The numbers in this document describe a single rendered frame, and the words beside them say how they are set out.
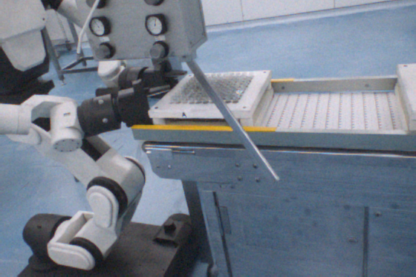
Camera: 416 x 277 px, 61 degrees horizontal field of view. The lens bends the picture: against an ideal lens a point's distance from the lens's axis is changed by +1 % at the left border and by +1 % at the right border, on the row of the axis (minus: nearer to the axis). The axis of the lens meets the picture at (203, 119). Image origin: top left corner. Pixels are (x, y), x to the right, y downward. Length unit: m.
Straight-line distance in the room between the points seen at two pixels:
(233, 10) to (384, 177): 5.32
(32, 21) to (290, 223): 0.90
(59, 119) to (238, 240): 0.56
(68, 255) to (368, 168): 1.09
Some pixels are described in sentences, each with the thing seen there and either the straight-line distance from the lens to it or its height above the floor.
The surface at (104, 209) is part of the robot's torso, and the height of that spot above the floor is 0.55.
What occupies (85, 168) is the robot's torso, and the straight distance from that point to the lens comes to 1.16.
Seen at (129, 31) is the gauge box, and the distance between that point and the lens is 0.70.
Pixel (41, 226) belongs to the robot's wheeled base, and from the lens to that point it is 1.58.
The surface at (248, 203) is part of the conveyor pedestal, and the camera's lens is 0.90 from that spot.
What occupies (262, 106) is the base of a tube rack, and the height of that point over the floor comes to 0.85.
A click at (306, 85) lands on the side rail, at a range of 0.95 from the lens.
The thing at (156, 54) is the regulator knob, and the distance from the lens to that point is 0.66.
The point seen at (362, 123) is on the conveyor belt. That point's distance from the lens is 0.80.
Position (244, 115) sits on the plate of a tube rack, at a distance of 0.73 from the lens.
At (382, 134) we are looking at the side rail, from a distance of 0.70.
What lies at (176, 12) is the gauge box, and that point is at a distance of 0.64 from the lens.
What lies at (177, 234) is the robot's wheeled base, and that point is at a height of 0.21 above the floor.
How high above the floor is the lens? 1.20
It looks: 25 degrees down
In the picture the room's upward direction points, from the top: 11 degrees counter-clockwise
